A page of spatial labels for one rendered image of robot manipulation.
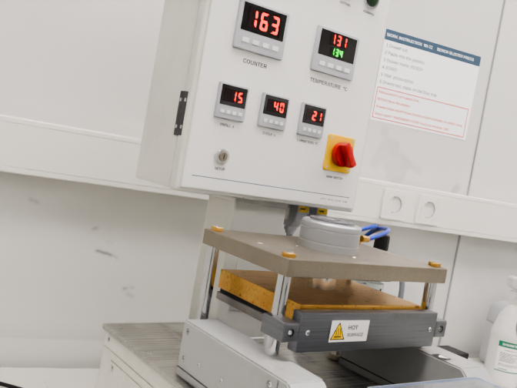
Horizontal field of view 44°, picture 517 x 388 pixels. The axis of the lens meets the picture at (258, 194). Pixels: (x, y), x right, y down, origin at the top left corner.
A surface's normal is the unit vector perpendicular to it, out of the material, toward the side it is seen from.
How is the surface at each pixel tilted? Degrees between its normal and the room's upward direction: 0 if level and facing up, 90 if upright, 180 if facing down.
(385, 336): 90
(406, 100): 90
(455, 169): 90
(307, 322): 90
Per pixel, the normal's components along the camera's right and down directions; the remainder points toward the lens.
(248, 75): 0.58, 0.15
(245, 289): -0.80, -0.11
